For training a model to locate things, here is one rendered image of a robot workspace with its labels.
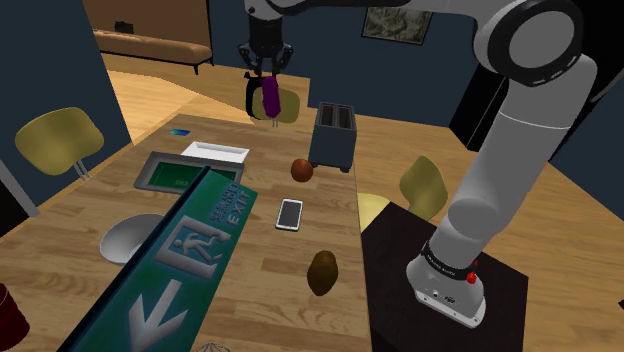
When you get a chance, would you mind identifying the dark red container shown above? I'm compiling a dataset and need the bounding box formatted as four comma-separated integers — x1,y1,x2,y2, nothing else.
0,282,32,352

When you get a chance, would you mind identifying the purple elongated object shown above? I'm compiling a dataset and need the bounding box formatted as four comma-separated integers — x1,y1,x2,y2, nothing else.
261,74,282,120

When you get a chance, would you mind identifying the grey tray with green inside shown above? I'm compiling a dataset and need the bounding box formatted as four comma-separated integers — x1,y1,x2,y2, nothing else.
133,150,245,196

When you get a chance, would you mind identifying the brown sofa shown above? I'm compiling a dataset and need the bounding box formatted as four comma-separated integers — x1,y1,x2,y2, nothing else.
91,28,215,76

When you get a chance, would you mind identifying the dark robot stand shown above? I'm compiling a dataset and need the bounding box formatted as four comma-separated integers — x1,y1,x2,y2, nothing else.
360,201,531,352

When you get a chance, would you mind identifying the framed wall picture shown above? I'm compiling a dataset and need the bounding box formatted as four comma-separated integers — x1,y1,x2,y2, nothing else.
361,6,435,47

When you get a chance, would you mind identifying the dark grey toaster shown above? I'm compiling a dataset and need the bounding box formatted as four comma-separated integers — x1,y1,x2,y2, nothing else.
307,101,359,174

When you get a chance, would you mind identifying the olive yellow chair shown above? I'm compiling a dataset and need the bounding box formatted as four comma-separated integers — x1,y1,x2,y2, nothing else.
13,106,106,182
250,87,301,129
357,155,449,234

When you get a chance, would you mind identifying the white smartphone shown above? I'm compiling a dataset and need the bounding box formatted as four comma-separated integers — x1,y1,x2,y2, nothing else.
274,197,305,233

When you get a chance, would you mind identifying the green exit sign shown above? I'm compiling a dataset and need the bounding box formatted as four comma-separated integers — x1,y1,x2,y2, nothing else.
56,165,259,352

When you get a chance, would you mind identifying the brown potato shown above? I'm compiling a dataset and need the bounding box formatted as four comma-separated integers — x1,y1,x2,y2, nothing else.
306,249,340,298

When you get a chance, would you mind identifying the wooden table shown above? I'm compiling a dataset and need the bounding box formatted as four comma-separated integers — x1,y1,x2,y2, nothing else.
0,112,375,352

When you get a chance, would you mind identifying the white rectangular tray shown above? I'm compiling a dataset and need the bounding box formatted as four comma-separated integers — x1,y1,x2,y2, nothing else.
179,140,251,165

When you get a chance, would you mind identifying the brown round fruit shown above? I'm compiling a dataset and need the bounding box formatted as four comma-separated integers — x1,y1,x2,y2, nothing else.
290,157,315,184

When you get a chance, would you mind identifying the white bowl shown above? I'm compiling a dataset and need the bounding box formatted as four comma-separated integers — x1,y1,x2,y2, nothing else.
99,212,167,267

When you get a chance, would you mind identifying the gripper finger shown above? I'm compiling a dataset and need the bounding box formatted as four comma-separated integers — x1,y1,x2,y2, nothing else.
237,42,263,75
270,43,295,76

